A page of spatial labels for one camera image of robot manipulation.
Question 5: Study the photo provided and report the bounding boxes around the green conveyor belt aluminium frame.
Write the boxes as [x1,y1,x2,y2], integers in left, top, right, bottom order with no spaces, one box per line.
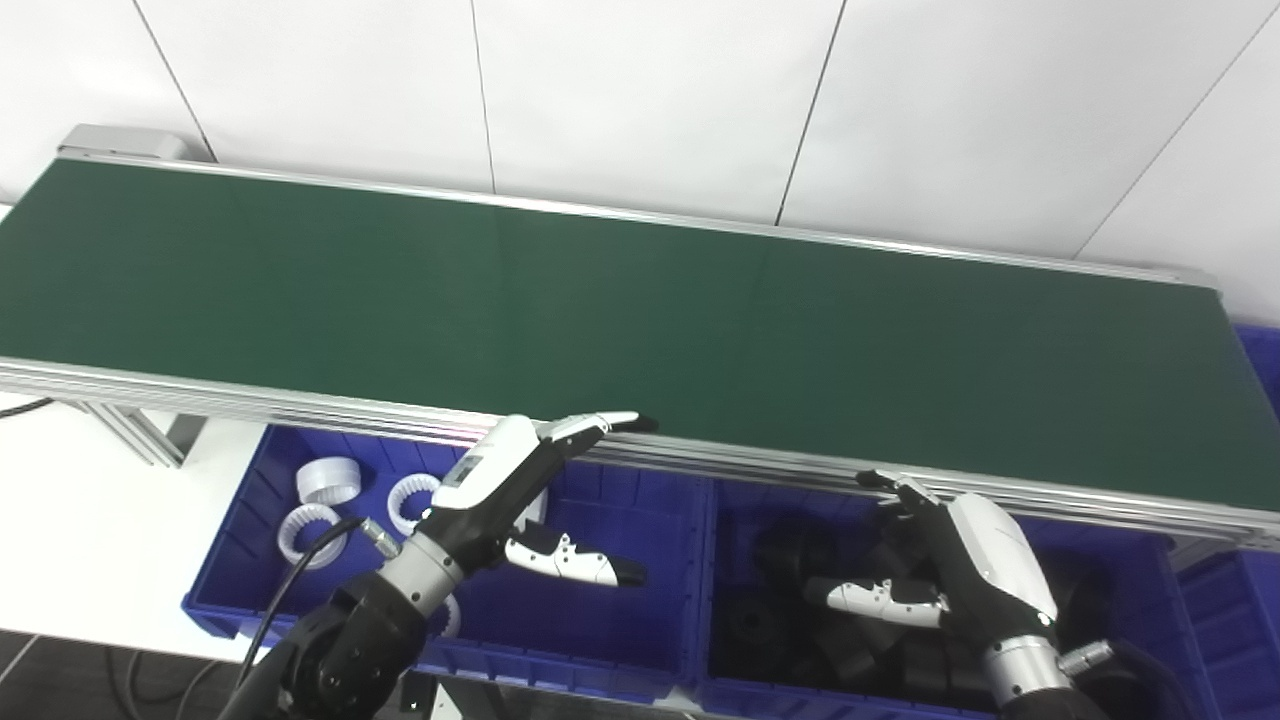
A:
[0,125,1280,551]

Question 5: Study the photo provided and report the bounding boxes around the aluminium conveyor leg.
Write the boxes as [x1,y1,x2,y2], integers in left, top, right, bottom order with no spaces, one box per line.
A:
[72,400,208,469]

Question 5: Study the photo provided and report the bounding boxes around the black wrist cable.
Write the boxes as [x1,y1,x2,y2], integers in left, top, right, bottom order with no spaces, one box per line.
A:
[1058,638,1201,720]
[232,515,403,701]

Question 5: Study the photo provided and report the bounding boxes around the black table stand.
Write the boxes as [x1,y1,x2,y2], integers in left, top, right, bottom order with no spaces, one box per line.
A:
[398,672,471,720]

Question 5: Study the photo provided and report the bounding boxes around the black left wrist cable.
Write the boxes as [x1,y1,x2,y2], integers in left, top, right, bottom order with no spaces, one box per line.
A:
[232,515,403,701]

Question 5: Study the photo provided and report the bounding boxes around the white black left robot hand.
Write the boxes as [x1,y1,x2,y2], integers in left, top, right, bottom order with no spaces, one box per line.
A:
[418,411,658,589]

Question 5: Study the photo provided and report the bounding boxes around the blue plastic bin black parts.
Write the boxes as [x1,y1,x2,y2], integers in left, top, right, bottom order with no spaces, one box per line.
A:
[695,478,1221,720]

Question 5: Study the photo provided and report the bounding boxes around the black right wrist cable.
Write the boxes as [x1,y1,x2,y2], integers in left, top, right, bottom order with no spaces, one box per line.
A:
[1058,638,1201,720]

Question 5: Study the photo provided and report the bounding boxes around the empty blue plastic bin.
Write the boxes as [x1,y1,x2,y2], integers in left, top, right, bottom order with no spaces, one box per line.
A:
[1175,322,1280,720]

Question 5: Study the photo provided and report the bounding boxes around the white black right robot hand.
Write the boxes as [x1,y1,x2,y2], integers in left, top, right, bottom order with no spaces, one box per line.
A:
[803,470,1059,651]

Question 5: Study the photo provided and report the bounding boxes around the black cylindrical plastic part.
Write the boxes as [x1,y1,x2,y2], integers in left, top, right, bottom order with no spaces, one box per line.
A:
[718,608,793,683]
[810,625,891,691]

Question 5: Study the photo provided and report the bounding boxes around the white ribbed cylinder part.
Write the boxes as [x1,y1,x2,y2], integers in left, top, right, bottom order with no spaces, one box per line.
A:
[296,456,363,505]

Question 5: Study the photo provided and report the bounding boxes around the blue plastic bin white parts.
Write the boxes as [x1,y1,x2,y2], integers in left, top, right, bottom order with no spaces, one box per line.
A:
[182,425,713,701]

